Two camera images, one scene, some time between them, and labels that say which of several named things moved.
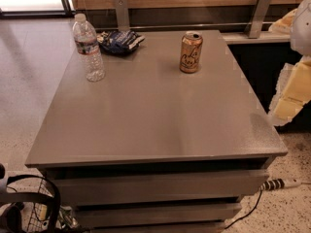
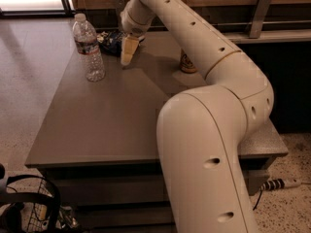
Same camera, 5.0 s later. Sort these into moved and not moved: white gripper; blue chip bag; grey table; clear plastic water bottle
Moved: white gripper
Not moved: grey table; clear plastic water bottle; blue chip bag
